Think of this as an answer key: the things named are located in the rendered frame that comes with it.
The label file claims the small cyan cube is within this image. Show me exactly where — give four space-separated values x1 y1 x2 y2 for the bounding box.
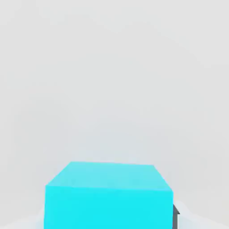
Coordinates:
43 161 174 229

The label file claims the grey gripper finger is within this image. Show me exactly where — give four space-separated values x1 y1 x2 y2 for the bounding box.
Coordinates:
173 204 193 229

